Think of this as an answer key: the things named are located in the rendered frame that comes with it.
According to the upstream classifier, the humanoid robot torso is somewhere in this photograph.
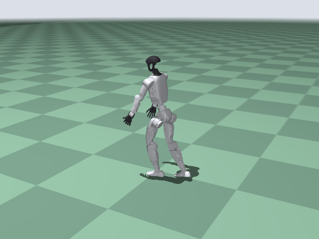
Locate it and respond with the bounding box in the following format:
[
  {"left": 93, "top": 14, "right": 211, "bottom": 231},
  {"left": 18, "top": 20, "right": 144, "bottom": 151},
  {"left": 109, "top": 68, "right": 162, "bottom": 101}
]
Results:
[{"left": 148, "top": 73, "right": 172, "bottom": 123}]

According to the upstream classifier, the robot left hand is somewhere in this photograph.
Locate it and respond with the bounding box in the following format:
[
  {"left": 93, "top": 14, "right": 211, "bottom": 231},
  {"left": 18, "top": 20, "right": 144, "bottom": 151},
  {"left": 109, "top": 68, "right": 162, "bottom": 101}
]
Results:
[{"left": 123, "top": 112, "right": 134, "bottom": 125}]

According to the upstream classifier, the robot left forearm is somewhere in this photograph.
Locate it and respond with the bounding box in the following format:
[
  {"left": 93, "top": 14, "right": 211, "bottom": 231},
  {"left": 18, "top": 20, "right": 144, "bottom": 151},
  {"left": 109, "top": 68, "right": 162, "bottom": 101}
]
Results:
[{"left": 129, "top": 95, "right": 140, "bottom": 117}]

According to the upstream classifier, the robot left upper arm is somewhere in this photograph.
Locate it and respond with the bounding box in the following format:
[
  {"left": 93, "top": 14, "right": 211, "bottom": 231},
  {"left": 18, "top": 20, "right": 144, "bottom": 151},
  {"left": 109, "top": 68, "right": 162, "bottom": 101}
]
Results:
[{"left": 138, "top": 78, "right": 154, "bottom": 102}]

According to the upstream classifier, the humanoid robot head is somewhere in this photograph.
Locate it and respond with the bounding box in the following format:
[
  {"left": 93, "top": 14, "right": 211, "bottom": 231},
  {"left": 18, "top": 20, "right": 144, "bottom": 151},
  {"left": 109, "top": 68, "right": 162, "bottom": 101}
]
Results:
[{"left": 146, "top": 56, "right": 162, "bottom": 76}]

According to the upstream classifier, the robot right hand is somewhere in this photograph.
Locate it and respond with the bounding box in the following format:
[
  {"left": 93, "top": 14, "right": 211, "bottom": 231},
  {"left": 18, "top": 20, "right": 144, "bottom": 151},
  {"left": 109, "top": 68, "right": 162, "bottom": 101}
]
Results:
[{"left": 146, "top": 104, "right": 158, "bottom": 118}]

